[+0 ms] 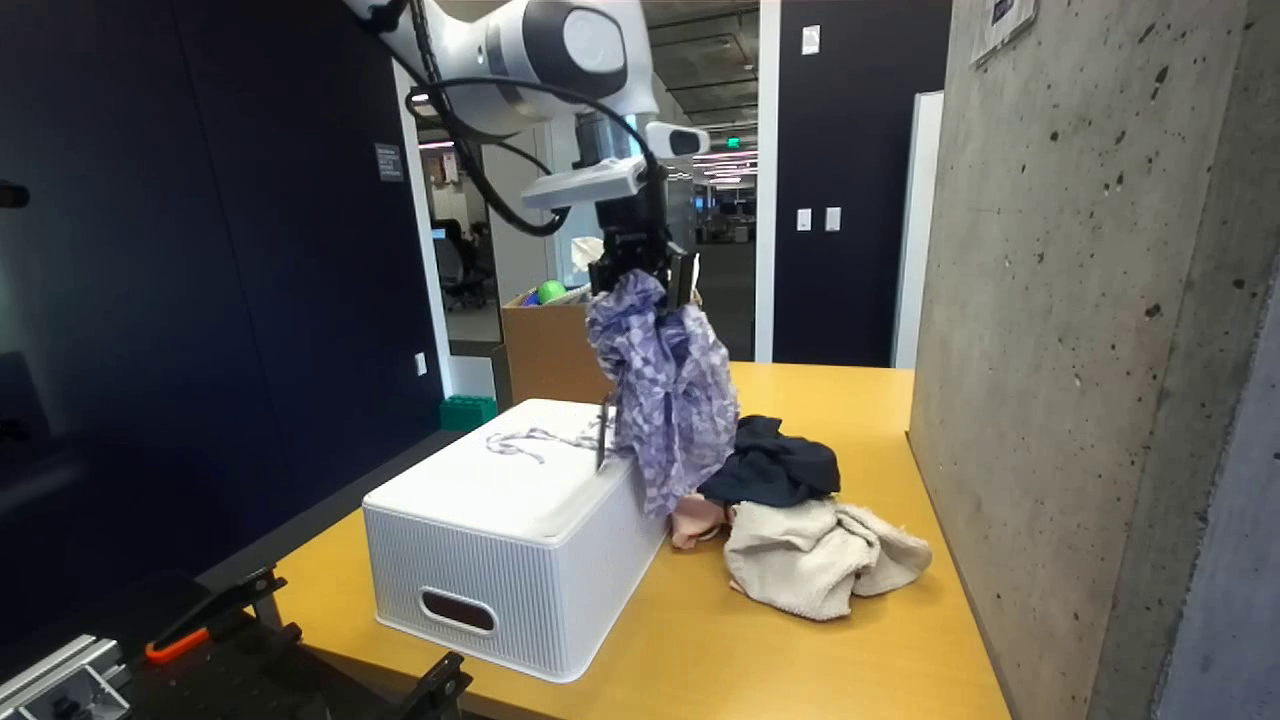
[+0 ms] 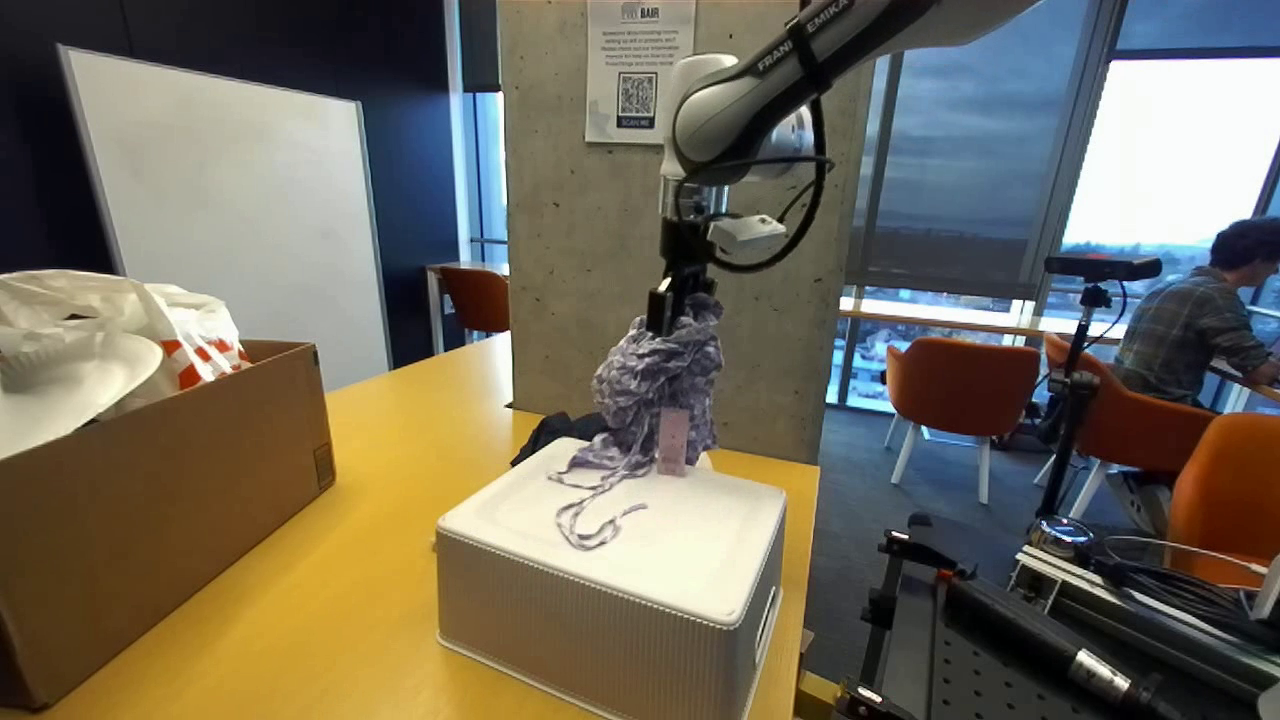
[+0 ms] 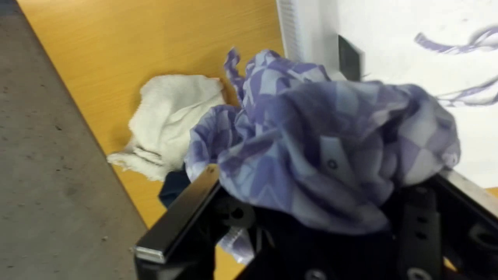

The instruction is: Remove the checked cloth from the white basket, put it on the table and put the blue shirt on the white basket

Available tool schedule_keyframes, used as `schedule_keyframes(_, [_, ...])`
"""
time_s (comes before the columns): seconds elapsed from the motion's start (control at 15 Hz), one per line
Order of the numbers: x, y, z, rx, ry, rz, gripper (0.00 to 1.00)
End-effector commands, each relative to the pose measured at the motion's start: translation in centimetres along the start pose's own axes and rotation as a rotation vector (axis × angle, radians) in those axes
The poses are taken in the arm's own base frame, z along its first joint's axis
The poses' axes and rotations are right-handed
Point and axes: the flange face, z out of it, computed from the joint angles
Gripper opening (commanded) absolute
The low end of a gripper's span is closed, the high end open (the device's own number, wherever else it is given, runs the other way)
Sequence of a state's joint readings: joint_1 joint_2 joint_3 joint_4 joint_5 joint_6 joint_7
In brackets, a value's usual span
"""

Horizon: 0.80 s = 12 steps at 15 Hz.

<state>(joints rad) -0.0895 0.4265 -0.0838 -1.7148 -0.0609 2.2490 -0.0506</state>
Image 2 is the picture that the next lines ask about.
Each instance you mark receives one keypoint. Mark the white window desk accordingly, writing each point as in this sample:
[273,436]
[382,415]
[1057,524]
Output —
[935,314]

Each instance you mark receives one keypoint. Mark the orange chair white legs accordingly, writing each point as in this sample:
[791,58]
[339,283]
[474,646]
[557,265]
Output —
[1235,494]
[1133,429]
[963,384]
[474,300]

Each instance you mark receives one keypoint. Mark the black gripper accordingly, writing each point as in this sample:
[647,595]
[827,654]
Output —
[686,244]

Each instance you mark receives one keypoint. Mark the seated person in plaid shirt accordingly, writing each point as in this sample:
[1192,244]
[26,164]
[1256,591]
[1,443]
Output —
[1186,342]

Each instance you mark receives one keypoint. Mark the black clamp stand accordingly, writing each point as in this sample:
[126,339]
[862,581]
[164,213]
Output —
[890,612]

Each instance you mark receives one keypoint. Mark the white plastic bag orange print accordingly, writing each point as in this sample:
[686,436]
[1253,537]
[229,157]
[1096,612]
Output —
[83,332]

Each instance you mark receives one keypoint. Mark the aluminium extrusion rail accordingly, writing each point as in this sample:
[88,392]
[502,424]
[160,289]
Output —
[1146,566]

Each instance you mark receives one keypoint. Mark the white plastic basket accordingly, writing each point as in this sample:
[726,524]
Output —
[667,585]

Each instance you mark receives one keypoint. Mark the grey concrete pillar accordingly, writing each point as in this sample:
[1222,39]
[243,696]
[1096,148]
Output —
[562,265]

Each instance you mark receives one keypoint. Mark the black camera tripod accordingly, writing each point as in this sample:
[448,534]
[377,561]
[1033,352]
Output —
[1080,384]

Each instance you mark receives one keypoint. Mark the purple white checked cloth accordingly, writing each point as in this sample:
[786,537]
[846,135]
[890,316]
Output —
[652,383]

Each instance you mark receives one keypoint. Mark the grey roller window blind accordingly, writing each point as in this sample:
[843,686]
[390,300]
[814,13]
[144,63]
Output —
[987,187]

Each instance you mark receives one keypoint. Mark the white whiteboard panel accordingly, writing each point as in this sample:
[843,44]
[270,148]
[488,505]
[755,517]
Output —
[225,187]

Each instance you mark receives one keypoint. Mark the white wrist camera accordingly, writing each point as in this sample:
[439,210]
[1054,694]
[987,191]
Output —
[745,238]

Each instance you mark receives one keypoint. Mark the brown cardboard box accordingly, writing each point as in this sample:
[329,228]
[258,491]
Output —
[144,534]

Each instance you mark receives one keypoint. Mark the paper sign with QR code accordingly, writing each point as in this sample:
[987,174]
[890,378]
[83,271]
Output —
[627,64]

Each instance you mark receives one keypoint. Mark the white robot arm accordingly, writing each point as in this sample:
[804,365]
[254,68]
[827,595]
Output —
[773,81]

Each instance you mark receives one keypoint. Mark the black metal tube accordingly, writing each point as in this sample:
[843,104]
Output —
[1041,641]

